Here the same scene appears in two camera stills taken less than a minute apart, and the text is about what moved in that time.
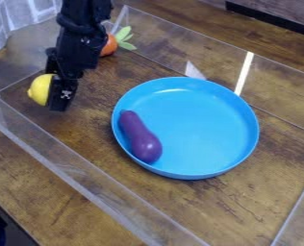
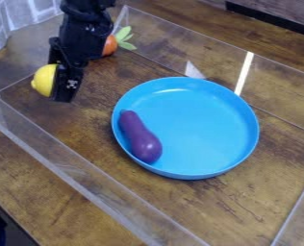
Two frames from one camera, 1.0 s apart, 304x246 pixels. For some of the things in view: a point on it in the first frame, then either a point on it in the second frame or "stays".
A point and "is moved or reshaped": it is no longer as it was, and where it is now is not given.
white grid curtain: (13, 14) stays
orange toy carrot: (116, 40) stays
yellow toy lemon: (40, 87) is moved or reshaped
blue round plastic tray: (204, 122) stays
